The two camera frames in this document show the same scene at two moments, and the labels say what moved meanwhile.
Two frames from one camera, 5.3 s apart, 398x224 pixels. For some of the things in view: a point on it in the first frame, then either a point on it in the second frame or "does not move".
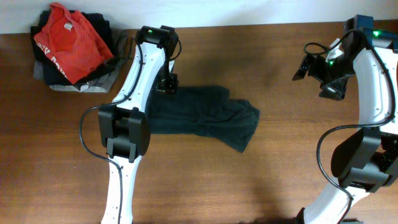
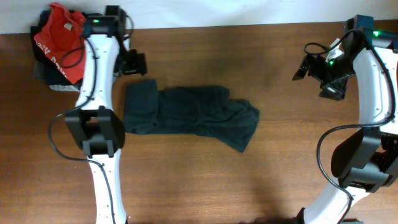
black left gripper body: [167, 82] to [128, 62]
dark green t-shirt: [203, 110] does not move
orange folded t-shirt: [72, 43] does not move
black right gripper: [335, 91] does not move
